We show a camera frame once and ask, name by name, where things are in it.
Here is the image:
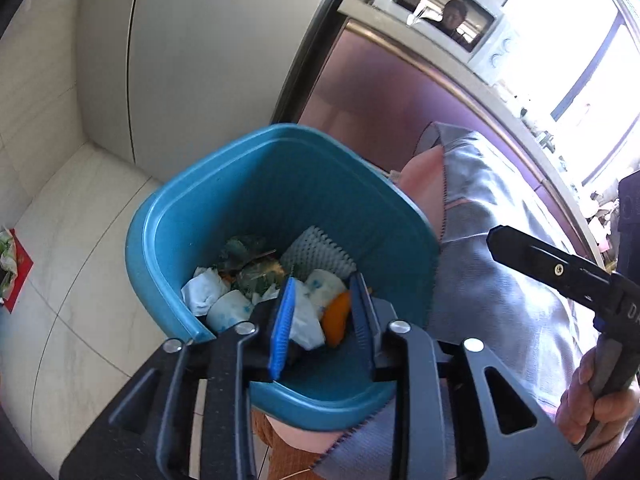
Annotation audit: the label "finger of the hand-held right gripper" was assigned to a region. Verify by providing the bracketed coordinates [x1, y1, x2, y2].
[486, 225, 618, 313]

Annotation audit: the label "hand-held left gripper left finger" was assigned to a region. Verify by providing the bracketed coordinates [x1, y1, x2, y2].
[60, 276, 297, 480]

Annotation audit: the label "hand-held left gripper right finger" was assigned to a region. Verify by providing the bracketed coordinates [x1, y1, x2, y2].
[349, 272, 586, 480]

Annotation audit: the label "orange peel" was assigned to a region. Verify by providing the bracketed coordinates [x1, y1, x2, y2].
[320, 287, 373, 348]

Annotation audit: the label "white foam fruit net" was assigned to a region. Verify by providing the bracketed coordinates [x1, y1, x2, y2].
[279, 225, 357, 281]

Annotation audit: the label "blue plastic waste bin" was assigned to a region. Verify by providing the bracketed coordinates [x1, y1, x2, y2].
[125, 123, 441, 433]

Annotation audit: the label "person's right hand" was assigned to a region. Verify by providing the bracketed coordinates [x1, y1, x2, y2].
[557, 345, 640, 453]

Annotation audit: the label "blue printed white tissue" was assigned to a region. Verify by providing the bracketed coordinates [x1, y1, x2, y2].
[206, 290, 253, 333]
[304, 269, 348, 311]

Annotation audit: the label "grey checked tablecloth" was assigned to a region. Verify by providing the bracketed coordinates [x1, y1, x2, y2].
[312, 121, 616, 480]

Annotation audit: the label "green vegetable leaves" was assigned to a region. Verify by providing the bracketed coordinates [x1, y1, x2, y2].
[216, 234, 288, 293]

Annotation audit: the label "purple kitchen base cabinet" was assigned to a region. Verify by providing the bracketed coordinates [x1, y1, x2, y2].
[297, 15, 608, 261]

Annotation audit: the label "dark framed window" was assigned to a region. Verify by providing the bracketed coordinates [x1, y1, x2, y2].
[500, 0, 640, 186]

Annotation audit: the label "white microwave oven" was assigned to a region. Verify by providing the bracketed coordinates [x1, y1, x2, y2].
[372, 0, 521, 73]

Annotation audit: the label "red green printed bag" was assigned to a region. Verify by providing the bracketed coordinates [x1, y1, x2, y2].
[0, 225, 35, 313]

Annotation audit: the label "grey refrigerator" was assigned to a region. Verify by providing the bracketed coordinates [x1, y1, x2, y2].
[77, 0, 363, 181]

